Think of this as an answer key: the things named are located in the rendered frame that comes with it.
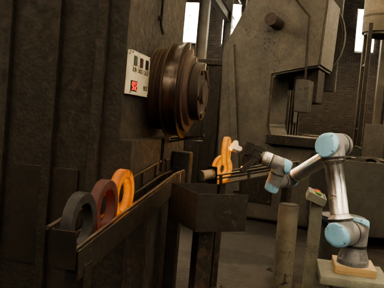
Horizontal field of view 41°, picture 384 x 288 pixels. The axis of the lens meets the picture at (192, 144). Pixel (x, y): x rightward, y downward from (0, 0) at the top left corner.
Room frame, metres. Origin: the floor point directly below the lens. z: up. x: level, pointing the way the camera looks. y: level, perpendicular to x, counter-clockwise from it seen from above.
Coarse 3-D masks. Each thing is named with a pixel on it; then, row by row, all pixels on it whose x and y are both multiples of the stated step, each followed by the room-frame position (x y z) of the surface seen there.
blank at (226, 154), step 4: (224, 140) 2.67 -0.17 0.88; (228, 140) 2.67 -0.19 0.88; (224, 144) 2.65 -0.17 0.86; (228, 144) 2.65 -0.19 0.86; (224, 148) 2.64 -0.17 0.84; (228, 148) 2.66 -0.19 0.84; (224, 152) 2.64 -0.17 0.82; (228, 152) 2.67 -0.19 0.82; (224, 156) 2.64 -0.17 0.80; (228, 156) 2.68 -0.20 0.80; (224, 160) 2.65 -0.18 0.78; (228, 160) 2.69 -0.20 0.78; (224, 164) 2.68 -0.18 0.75; (228, 164) 2.70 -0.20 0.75
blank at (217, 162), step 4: (220, 156) 2.94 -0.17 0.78; (216, 160) 2.92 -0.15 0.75; (220, 160) 2.92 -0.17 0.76; (216, 164) 2.90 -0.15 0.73; (220, 164) 2.92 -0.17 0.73; (220, 168) 2.92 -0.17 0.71; (224, 168) 2.99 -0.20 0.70; (228, 168) 2.98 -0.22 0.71; (232, 168) 3.00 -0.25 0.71; (220, 172) 2.93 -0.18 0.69; (224, 172) 2.98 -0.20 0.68; (228, 172) 2.98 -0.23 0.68; (224, 176) 2.95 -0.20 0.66; (224, 180) 2.96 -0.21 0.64
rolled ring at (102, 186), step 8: (96, 184) 1.59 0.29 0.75; (104, 184) 1.59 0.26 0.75; (112, 184) 1.65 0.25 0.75; (96, 192) 1.56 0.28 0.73; (104, 192) 1.58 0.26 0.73; (112, 192) 1.66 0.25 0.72; (96, 200) 1.55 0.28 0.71; (112, 200) 1.68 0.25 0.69; (112, 208) 1.68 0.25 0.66; (104, 216) 1.68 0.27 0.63; (112, 216) 1.67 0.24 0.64; (96, 224) 1.55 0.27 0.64; (104, 224) 1.64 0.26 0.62
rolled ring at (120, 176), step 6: (114, 174) 1.76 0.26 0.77; (120, 174) 1.76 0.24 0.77; (126, 174) 1.80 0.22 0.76; (132, 174) 1.86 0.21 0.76; (114, 180) 1.74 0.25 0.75; (120, 180) 1.74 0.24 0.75; (126, 180) 1.84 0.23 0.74; (132, 180) 1.86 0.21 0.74; (120, 186) 1.75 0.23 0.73; (126, 186) 1.86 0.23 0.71; (132, 186) 1.87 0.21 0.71; (126, 192) 1.87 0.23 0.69; (132, 192) 1.87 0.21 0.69; (126, 198) 1.86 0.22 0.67; (132, 198) 1.88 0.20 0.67; (126, 204) 1.85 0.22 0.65; (120, 210) 1.77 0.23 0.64
